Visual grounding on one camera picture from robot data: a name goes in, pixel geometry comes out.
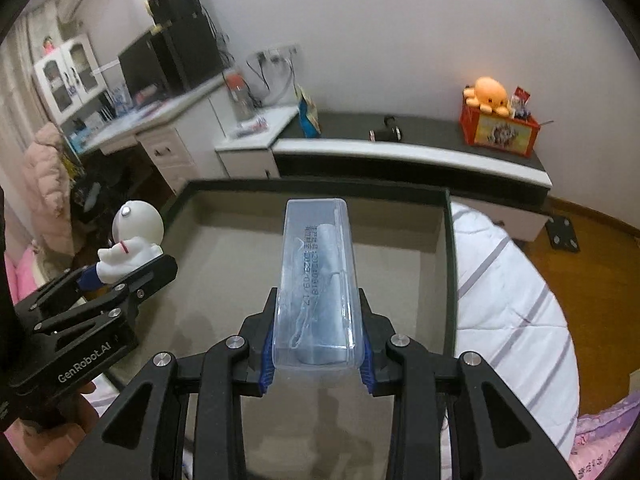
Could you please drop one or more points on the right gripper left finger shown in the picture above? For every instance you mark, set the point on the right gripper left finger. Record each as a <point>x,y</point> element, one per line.
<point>141,435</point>

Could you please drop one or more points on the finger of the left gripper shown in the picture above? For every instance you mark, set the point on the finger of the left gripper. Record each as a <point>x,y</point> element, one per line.
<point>62,296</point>
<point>127,294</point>

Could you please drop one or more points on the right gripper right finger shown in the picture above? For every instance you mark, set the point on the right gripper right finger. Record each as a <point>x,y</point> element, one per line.
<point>491,434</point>

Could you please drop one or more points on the white astronaut figurine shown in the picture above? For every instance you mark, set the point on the white astronaut figurine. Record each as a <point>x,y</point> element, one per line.
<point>137,232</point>

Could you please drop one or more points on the clear plastic swab box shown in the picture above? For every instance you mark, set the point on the clear plastic swab box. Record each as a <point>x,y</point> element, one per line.
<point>317,325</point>

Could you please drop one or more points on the person's left hand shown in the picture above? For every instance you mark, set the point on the person's left hand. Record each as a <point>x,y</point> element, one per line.
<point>30,454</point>

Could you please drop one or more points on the pink bed blanket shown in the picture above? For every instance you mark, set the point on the pink bed blanket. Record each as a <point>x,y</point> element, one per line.
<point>598,437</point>

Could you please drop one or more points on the black office chair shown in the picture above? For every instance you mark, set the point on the black office chair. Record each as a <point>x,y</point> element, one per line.
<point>100,189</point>

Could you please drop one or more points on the pink down jacket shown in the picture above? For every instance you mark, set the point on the pink down jacket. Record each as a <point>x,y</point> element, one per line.
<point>47,186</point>

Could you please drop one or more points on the white striped table cloth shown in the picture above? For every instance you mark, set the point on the white striped table cloth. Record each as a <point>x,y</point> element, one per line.
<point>505,319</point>

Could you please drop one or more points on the pink storage tray box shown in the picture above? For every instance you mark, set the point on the pink storage tray box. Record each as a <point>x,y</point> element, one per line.
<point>299,339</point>

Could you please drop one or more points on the white computer desk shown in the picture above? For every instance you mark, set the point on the white computer desk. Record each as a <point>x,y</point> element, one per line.
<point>179,135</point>

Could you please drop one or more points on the white low side cabinet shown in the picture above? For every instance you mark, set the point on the white low side cabinet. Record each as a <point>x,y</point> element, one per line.
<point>245,151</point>

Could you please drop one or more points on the black floor scale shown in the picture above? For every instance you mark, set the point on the black floor scale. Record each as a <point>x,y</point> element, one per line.
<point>561,234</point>

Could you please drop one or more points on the white glass door cabinet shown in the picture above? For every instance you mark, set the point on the white glass door cabinet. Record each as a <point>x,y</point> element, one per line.
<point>68,78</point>

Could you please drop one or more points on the black computer monitor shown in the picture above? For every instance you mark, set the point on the black computer monitor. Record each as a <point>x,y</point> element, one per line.
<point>141,70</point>

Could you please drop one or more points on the orange lid water bottle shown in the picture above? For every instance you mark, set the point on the orange lid water bottle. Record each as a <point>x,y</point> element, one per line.
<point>240,97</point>

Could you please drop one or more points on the beige window curtain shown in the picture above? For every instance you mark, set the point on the beige window curtain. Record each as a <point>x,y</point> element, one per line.
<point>22,110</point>

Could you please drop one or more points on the black computer tower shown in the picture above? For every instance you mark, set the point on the black computer tower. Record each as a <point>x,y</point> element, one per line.
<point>188,54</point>

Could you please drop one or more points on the blue snack bag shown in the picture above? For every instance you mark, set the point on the blue snack bag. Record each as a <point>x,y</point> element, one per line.
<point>307,115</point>

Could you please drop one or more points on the black white TV cabinet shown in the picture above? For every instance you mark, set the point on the black white TV cabinet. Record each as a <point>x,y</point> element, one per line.
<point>509,189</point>

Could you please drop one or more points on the black speaker box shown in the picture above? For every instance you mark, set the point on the black speaker box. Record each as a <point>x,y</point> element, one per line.
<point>170,11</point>

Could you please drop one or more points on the red toy crate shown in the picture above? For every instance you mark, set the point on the red toy crate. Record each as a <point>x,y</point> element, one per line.
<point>504,134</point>

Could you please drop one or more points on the black small dumbbell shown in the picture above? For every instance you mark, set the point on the black small dumbbell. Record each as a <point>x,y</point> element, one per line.
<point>390,132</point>

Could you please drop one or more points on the orange octopus plush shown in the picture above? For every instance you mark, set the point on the orange octopus plush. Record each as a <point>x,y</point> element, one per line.
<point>489,96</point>

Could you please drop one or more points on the wall power strip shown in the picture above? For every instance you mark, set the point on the wall power strip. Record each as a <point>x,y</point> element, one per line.
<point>277,54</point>

